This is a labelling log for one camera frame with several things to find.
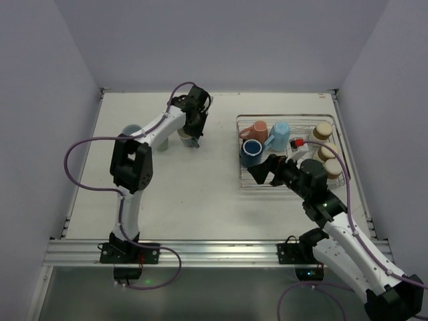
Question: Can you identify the cream cup far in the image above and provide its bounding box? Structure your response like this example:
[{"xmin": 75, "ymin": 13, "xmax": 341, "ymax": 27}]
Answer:
[{"xmin": 308, "ymin": 122, "xmax": 333, "ymax": 142}]

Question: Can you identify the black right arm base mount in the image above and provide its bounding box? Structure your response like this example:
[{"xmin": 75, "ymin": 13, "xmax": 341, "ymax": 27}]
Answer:
[{"xmin": 276, "ymin": 228, "xmax": 328, "ymax": 282}]

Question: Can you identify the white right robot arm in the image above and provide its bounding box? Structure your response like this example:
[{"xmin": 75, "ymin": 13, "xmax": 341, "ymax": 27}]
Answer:
[{"xmin": 248, "ymin": 154, "xmax": 424, "ymax": 320}]

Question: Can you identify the dark blue mug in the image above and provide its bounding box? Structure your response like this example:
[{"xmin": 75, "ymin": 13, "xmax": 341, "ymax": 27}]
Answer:
[{"xmin": 239, "ymin": 139, "xmax": 263, "ymax": 168}]

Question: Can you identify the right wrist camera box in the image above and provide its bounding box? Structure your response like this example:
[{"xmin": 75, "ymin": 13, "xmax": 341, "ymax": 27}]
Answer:
[{"xmin": 288, "ymin": 138, "xmax": 309, "ymax": 162}]

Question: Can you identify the light blue mug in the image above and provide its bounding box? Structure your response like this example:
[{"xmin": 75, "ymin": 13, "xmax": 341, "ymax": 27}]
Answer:
[{"xmin": 263, "ymin": 122, "xmax": 290, "ymax": 152}]

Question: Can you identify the cream cup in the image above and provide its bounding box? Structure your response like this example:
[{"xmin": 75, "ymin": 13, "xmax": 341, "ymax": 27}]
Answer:
[
  {"xmin": 324, "ymin": 158, "xmax": 342, "ymax": 180},
  {"xmin": 308, "ymin": 122, "xmax": 333, "ymax": 142},
  {"xmin": 312, "ymin": 142, "xmax": 339, "ymax": 163}
]

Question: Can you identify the teal grey mug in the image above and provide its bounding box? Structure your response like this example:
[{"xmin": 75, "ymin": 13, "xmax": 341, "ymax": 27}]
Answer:
[{"xmin": 177, "ymin": 128, "xmax": 200, "ymax": 148}]

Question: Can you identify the cream cup middle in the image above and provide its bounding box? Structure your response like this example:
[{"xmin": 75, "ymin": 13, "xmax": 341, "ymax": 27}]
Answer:
[{"xmin": 312, "ymin": 142, "xmax": 339, "ymax": 163}]

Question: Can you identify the aluminium front rail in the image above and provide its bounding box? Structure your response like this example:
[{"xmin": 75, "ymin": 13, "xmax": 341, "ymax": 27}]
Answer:
[{"xmin": 43, "ymin": 239, "xmax": 392, "ymax": 268}]

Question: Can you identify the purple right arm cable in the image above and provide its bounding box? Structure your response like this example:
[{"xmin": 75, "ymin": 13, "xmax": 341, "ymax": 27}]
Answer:
[{"xmin": 277, "ymin": 138, "xmax": 428, "ymax": 321}]

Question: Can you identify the cream cup near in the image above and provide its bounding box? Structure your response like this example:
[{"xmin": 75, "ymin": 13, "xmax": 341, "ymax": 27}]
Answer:
[{"xmin": 324, "ymin": 158, "xmax": 342, "ymax": 180}]

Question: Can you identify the sage green cup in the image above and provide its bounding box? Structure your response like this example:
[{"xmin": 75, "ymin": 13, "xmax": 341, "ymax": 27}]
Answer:
[{"xmin": 156, "ymin": 138, "xmax": 169, "ymax": 152}]

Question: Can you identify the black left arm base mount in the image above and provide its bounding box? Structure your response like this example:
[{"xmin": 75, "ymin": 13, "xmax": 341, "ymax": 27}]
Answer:
[{"xmin": 97, "ymin": 239, "xmax": 160, "ymax": 286}]

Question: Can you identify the metal wire dish rack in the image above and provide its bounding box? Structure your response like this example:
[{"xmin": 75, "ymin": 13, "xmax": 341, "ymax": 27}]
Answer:
[{"xmin": 236, "ymin": 114, "xmax": 346, "ymax": 195}]

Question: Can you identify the pink mug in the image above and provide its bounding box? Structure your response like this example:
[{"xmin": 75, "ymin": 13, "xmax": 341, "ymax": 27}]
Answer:
[{"xmin": 239, "ymin": 120, "xmax": 268, "ymax": 144}]

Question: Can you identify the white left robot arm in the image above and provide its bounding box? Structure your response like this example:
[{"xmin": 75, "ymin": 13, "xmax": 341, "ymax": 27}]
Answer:
[{"xmin": 98, "ymin": 85, "xmax": 212, "ymax": 264}]

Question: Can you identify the pale blue footed cup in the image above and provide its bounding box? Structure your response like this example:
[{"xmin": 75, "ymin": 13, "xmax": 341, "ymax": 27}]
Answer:
[{"xmin": 122, "ymin": 124, "xmax": 142, "ymax": 136}]

